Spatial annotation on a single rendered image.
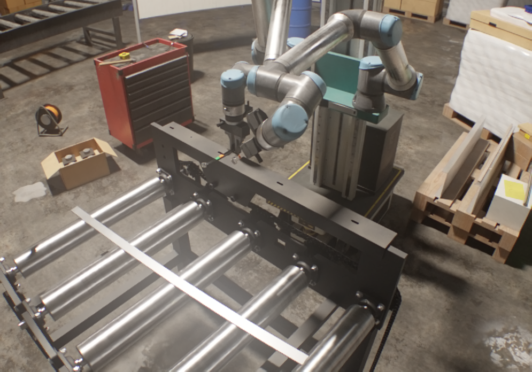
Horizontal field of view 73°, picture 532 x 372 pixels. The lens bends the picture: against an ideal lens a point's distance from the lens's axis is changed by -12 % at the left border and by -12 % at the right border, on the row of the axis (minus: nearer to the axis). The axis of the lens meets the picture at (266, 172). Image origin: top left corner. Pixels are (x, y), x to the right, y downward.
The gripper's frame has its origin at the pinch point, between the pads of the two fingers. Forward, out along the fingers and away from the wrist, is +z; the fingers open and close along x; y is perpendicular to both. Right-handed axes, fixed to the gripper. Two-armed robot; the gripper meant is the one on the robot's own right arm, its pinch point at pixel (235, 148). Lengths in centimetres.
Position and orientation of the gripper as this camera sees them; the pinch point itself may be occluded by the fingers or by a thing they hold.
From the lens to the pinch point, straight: 174.1
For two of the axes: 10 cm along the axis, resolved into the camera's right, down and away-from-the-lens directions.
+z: 0.0, 8.1, 5.8
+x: 7.5, 3.8, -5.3
